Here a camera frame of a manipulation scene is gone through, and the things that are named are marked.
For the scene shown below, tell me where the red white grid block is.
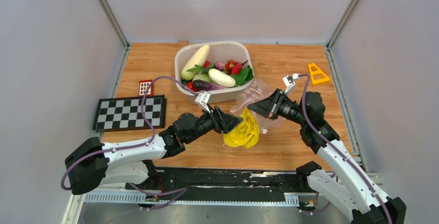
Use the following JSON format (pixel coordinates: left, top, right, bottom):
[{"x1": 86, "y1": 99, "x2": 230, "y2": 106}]
[{"x1": 138, "y1": 80, "x2": 154, "y2": 96}]

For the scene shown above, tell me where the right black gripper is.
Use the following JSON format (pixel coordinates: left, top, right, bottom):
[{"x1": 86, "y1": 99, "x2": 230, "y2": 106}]
[{"x1": 246, "y1": 88, "x2": 308, "y2": 127}]

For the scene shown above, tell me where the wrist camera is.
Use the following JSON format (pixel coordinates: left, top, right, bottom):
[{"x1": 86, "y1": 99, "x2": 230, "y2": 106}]
[
  {"x1": 283, "y1": 73, "x2": 300, "y2": 96},
  {"x1": 195, "y1": 91, "x2": 211, "y2": 112}
]

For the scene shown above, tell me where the white plastic basket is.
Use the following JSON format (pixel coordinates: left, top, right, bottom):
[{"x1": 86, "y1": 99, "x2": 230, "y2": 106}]
[{"x1": 174, "y1": 41, "x2": 254, "y2": 103}]

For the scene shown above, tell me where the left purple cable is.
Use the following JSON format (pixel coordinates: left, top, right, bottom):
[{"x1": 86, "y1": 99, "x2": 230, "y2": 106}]
[{"x1": 61, "y1": 76, "x2": 200, "y2": 191}]

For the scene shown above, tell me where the red toy chili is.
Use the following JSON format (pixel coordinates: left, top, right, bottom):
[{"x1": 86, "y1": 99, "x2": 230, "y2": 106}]
[{"x1": 224, "y1": 59, "x2": 248, "y2": 75}]

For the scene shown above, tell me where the yellow plastic triangle frame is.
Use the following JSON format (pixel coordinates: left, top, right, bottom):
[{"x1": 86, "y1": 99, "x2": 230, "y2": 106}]
[{"x1": 308, "y1": 63, "x2": 331, "y2": 86}]

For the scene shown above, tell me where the yellow toy cabbage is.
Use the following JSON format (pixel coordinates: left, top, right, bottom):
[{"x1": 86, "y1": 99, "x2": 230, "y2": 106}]
[{"x1": 223, "y1": 108, "x2": 260, "y2": 148}]

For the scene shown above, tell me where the black white checkerboard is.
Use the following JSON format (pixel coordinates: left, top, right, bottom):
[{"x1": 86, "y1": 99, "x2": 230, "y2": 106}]
[{"x1": 92, "y1": 95, "x2": 167, "y2": 133}]

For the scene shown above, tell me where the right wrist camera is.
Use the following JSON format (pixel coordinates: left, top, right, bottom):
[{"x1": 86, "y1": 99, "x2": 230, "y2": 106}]
[{"x1": 283, "y1": 73, "x2": 300, "y2": 96}]

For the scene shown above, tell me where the red toy tomato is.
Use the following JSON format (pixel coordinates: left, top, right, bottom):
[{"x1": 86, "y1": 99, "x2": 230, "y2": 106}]
[{"x1": 186, "y1": 82, "x2": 198, "y2": 92}]

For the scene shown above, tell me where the clear pink zip bag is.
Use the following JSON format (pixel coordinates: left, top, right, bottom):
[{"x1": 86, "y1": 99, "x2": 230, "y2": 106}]
[{"x1": 229, "y1": 78, "x2": 287, "y2": 135}]

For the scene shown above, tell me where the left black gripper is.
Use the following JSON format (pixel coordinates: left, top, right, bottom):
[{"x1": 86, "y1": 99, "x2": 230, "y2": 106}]
[{"x1": 185, "y1": 103, "x2": 244, "y2": 145}]

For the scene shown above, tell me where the white slotted cable duct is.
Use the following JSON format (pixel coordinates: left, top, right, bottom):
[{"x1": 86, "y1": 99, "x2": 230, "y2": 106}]
[{"x1": 84, "y1": 191, "x2": 300, "y2": 207}]

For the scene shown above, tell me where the long white toy radish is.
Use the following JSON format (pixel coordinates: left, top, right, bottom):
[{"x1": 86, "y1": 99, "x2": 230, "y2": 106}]
[{"x1": 181, "y1": 44, "x2": 211, "y2": 80}]

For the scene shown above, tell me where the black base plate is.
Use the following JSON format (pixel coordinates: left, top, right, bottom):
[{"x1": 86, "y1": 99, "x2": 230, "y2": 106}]
[{"x1": 138, "y1": 167, "x2": 316, "y2": 202}]

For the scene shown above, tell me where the green toy leaf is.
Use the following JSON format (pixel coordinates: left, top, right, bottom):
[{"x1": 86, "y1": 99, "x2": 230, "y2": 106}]
[{"x1": 230, "y1": 66, "x2": 254, "y2": 86}]

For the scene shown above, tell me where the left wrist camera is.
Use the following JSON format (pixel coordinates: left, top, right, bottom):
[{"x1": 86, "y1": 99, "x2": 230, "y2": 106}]
[{"x1": 195, "y1": 91, "x2": 211, "y2": 112}]

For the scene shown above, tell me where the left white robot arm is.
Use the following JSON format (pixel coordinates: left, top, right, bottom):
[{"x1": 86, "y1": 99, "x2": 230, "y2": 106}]
[{"x1": 61, "y1": 107, "x2": 243, "y2": 195}]

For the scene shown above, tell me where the purple toy eggplant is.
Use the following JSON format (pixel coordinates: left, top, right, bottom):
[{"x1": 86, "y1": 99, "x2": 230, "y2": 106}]
[{"x1": 192, "y1": 80, "x2": 227, "y2": 91}]

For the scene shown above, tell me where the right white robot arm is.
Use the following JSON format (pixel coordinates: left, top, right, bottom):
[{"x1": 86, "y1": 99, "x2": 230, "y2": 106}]
[{"x1": 248, "y1": 89, "x2": 406, "y2": 223}]

